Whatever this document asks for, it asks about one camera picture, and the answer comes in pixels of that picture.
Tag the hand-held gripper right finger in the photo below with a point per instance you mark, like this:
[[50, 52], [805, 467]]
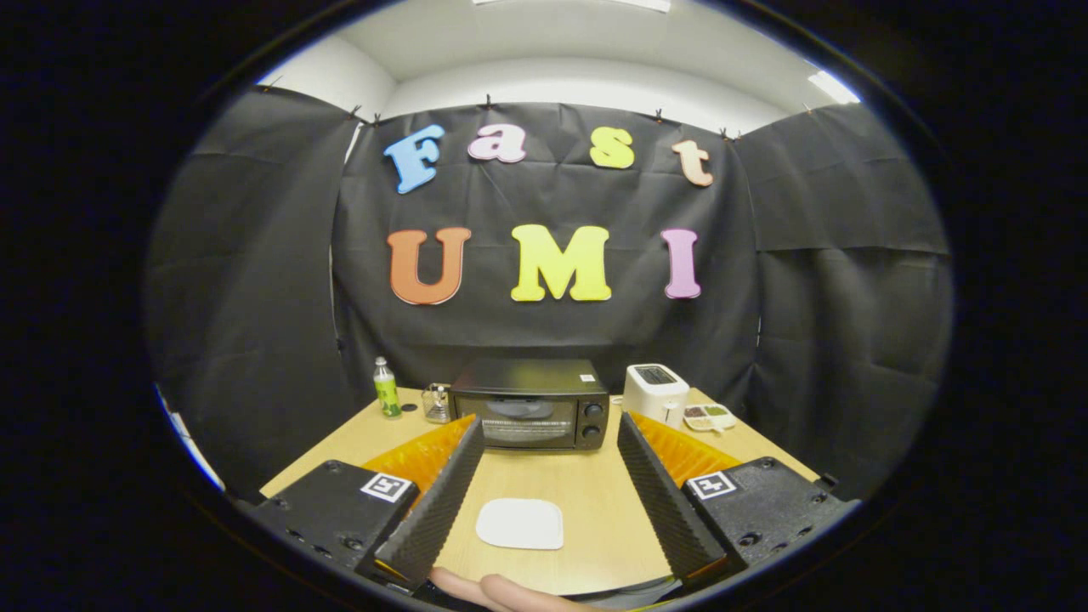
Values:
[[663, 510]]

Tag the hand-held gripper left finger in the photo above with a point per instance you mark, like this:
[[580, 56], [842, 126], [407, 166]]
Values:
[[442, 510]]

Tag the black toaster oven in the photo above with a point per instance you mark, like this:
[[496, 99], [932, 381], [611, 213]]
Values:
[[527, 378]]

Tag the white pop-up toaster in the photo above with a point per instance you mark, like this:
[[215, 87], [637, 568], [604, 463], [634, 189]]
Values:
[[654, 399]]

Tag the white square plate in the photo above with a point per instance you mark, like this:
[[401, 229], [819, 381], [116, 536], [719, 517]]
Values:
[[518, 523]]

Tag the small glass jar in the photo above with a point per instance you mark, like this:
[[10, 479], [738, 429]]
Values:
[[437, 406]]

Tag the white divided snack tray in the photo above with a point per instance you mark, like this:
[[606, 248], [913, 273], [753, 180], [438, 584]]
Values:
[[710, 416]]

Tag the green label drink bottle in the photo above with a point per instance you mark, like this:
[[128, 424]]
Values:
[[388, 399]]

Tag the black backdrop cloth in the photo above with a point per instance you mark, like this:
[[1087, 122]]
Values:
[[595, 331]]

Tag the rectangular ceiling light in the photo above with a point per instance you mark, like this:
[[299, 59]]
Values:
[[835, 87]]

